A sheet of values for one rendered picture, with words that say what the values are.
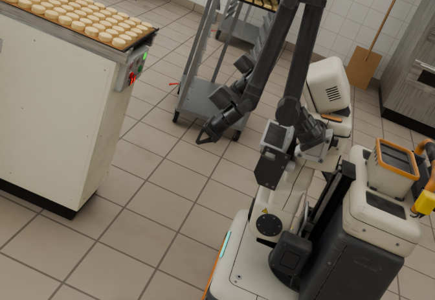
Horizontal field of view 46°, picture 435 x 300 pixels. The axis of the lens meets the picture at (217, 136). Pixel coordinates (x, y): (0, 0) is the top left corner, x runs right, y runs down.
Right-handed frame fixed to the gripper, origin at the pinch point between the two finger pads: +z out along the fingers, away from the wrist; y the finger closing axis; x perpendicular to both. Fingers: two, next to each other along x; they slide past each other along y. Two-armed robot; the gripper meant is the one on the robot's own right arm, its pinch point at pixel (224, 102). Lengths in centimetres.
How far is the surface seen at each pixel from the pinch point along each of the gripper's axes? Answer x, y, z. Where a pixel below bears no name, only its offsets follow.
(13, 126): -55, 23, 70
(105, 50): -48, 21, 12
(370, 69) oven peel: 122, -374, 2
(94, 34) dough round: -55, 23, 11
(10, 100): -62, 23, 61
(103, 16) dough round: -60, 3, 12
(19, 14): -81, 22, 29
